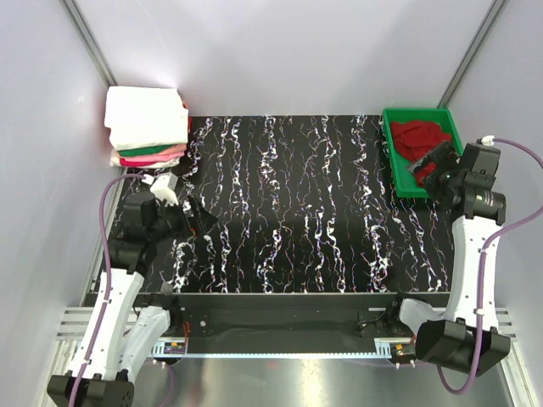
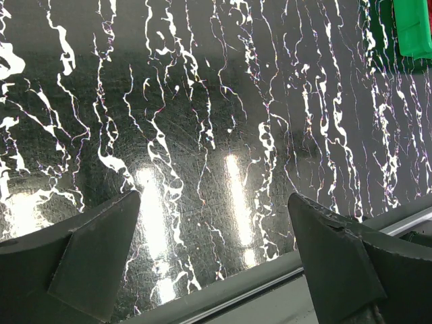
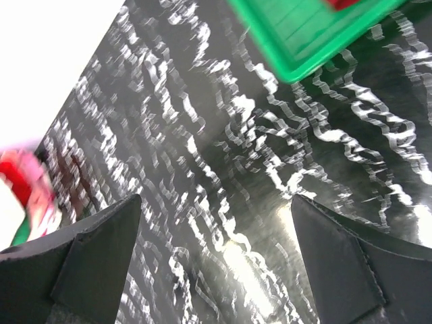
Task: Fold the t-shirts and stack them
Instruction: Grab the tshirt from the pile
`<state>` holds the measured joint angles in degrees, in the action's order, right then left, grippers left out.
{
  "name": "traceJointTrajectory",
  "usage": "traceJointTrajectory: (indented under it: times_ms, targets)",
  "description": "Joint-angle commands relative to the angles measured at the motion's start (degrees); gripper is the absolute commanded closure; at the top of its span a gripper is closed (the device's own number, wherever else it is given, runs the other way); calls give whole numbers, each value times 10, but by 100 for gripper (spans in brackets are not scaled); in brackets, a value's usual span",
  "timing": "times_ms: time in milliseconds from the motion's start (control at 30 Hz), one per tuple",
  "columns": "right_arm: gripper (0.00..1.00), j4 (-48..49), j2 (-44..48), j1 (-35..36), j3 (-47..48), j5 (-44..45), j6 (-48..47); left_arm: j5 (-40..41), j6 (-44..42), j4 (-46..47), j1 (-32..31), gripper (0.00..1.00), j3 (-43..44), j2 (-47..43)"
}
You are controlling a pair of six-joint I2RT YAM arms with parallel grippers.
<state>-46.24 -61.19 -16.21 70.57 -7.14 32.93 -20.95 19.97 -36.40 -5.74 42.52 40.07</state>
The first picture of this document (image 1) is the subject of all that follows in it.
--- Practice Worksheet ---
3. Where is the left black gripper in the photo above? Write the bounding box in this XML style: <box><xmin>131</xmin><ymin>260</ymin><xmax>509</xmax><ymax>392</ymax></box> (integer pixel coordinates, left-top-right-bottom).
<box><xmin>148</xmin><ymin>193</ymin><xmax>217</xmax><ymax>243</ymax></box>

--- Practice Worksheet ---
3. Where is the red t shirt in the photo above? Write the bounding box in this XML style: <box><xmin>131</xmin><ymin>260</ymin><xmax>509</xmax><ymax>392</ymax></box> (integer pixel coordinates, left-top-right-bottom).
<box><xmin>390</xmin><ymin>120</ymin><xmax>451</xmax><ymax>163</ymax></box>

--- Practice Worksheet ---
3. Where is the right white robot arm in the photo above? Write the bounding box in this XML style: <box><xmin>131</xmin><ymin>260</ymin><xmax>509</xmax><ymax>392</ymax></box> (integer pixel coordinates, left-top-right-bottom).
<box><xmin>384</xmin><ymin>142</ymin><xmax>511</xmax><ymax>377</ymax></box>

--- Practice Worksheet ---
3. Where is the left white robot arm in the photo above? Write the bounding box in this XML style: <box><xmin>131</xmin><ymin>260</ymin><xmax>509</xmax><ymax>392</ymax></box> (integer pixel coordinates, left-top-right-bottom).
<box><xmin>47</xmin><ymin>191</ymin><xmax>217</xmax><ymax>406</ymax></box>

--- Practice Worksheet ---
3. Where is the green plastic tray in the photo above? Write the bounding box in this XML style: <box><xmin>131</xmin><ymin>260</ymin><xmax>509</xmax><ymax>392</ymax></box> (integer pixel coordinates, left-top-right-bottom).
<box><xmin>383</xmin><ymin>108</ymin><xmax>463</xmax><ymax>198</ymax></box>

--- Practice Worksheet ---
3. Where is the pink folded t shirt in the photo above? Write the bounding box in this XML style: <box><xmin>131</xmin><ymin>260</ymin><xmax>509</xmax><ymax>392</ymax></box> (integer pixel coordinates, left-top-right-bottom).
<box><xmin>111</xmin><ymin>143</ymin><xmax>187</xmax><ymax>167</ymax></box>

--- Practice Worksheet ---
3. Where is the green folded t shirt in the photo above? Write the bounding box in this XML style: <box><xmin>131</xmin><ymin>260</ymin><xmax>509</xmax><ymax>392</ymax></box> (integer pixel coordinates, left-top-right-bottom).
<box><xmin>115</xmin><ymin>144</ymin><xmax>173</xmax><ymax>157</ymax></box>

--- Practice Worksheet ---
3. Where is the white folded t shirt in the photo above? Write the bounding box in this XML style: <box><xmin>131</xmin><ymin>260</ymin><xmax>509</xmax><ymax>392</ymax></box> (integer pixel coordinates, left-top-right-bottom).
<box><xmin>104</xmin><ymin>86</ymin><xmax>188</xmax><ymax>151</ymax></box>

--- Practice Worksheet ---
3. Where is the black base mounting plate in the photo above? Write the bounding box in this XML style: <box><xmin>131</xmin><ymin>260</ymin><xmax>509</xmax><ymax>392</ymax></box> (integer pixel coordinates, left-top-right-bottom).
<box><xmin>82</xmin><ymin>290</ymin><xmax>453</xmax><ymax>355</ymax></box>

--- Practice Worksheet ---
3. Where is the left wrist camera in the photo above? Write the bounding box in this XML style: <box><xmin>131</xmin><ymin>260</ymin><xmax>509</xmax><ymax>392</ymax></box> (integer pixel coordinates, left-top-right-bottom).
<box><xmin>142</xmin><ymin>172</ymin><xmax>179</xmax><ymax>206</ymax></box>

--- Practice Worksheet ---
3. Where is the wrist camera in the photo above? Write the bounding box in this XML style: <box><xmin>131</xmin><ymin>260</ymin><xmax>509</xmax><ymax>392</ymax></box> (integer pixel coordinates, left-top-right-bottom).
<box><xmin>142</xmin><ymin>172</ymin><xmax>179</xmax><ymax>206</ymax></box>
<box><xmin>459</xmin><ymin>140</ymin><xmax>501</xmax><ymax>190</ymax></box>

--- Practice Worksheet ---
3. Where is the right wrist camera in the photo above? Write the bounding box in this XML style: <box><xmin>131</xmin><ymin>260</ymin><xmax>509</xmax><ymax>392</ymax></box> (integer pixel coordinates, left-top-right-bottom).
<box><xmin>459</xmin><ymin>140</ymin><xmax>501</xmax><ymax>190</ymax></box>

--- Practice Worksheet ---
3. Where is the right aluminium corner post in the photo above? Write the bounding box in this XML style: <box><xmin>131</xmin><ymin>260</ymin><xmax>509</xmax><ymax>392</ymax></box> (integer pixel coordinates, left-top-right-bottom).
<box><xmin>437</xmin><ymin>0</ymin><xmax>510</xmax><ymax>109</ymax></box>

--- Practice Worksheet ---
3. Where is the aluminium corner post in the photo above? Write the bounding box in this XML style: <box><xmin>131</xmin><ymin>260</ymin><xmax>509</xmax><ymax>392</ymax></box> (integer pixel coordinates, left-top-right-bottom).
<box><xmin>59</xmin><ymin>0</ymin><xmax>117</xmax><ymax>86</ymax></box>
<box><xmin>437</xmin><ymin>0</ymin><xmax>510</xmax><ymax>109</ymax></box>

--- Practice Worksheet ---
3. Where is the left aluminium corner post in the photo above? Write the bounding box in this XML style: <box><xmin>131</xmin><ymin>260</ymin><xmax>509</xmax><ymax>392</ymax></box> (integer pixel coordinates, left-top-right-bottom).
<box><xmin>59</xmin><ymin>0</ymin><xmax>117</xmax><ymax>86</ymax></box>

